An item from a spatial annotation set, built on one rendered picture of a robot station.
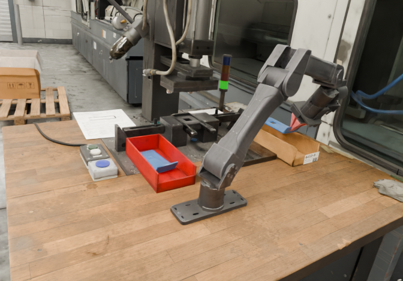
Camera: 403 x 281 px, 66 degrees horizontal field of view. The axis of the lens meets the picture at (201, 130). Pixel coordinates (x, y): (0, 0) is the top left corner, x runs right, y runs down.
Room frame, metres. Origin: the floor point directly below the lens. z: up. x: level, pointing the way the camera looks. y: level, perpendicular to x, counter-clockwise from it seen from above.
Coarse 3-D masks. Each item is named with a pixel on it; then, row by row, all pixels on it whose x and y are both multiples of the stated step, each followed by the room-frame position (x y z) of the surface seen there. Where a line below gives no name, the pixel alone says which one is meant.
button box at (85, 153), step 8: (64, 144) 0.93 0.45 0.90; (72, 144) 0.93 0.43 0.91; (80, 144) 0.93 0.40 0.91; (88, 144) 0.90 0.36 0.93; (96, 144) 0.90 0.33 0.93; (80, 152) 0.87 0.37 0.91; (88, 152) 0.84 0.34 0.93; (104, 152) 0.85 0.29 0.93; (88, 160) 0.80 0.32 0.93; (96, 160) 0.81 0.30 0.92; (88, 168) 0.80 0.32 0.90
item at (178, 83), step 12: (168, 60) 1.17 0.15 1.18; (180, 60) 1.25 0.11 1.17; (192, 60) 1.07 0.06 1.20; (180, 72) 1.07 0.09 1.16; (192, 72) 1.02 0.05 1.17; (204, 72) 1.04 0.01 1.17; (168, 84) 1.02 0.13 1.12; (180, 84) 1.00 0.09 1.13; (192, 84) 1.03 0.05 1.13; (204, 84) 1.06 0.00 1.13; (216, 84) 1.09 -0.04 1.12
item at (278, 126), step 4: (268, 120) 1.15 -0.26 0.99; (272, 120) 1.15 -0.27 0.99; (276, 120) 1.16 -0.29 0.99; (268, 124) 1.10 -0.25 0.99; (272, 124) 1.11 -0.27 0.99; (276, 124) 1.11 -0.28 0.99; (280, 124) 1.12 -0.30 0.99; (276, 128) 1.07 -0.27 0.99; (280, 128) 1.07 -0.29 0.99; (284, 128) 1.08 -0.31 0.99; (288, 128) 1.03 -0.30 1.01; (284, 132) 1.04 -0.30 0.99; (288, 132) 1.05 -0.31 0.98
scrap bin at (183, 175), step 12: (132, 144) 0.87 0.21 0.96; (144, 144) 0.94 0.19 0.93; (156, 144) 0.97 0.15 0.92; (168, 144) 0.91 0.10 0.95; (132, 156) 0.86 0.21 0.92; (168, 156) 0.91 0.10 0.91; (180, 156) 0.84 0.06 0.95; (144, 168) 0.78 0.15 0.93; (180, 168) 0.84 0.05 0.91; (192, 168) 0.78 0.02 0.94; (156, 180) 0.71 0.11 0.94; (168, 180) 0.77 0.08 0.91; (180, 180) 0.74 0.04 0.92; (192, 180) 0.76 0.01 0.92; (156, 192) 0.71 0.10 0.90
